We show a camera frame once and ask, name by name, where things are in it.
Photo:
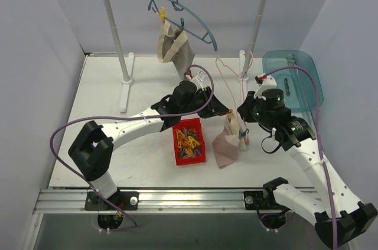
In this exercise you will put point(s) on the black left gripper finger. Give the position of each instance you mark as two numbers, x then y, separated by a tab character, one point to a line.
208	113
217	106

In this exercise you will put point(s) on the pink cream underwear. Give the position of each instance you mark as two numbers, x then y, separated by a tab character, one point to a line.
227	145

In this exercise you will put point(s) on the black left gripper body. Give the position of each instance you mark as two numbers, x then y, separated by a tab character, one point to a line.
207	101

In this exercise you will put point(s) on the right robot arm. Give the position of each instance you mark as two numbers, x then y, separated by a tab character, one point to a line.
339	215

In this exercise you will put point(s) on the yellow clothespin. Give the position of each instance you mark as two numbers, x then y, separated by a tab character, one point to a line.
161	13

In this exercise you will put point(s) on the aluminium rail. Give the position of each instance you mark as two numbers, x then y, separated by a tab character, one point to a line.
170	201

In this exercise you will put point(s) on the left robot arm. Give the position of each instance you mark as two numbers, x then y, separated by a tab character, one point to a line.
92	149

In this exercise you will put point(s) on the grey beige underwear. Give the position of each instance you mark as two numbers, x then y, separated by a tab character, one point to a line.
173	47

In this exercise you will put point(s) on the pile of coloured clothespins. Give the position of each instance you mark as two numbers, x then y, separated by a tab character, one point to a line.
187	143

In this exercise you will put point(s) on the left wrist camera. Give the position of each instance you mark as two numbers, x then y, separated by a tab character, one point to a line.
197	79

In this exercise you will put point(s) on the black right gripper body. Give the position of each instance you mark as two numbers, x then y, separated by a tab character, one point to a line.
251	109

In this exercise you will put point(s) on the pink wire hanger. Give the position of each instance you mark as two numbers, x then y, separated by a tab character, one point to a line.
219	62

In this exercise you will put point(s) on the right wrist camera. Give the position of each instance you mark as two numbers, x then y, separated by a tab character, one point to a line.
265	82

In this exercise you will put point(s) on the blue plastic hanger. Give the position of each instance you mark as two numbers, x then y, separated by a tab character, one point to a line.
206	37

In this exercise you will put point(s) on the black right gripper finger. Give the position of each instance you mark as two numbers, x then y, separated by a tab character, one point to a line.
244	111
250	96

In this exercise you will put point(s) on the teal plastic basket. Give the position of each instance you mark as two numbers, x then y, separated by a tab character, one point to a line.
299	82

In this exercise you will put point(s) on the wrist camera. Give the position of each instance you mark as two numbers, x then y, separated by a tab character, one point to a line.
265	82
197	79

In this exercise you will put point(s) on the teal clothespin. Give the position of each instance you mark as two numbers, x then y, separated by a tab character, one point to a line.
243	134

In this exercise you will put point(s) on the red plastic bin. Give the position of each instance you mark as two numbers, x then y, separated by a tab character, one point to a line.
190	123

